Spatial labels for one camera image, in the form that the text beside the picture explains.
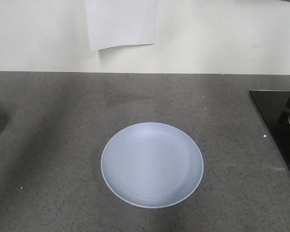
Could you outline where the white paper sheet on wall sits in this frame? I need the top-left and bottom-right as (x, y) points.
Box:
(85, 0), (158, 50)

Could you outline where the black glass gas stove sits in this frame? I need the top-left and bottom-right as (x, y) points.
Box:
(249, 90), (290, 172)

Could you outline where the light blue plastic plate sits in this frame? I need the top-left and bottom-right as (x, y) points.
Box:
(101, 122), (204, 209)

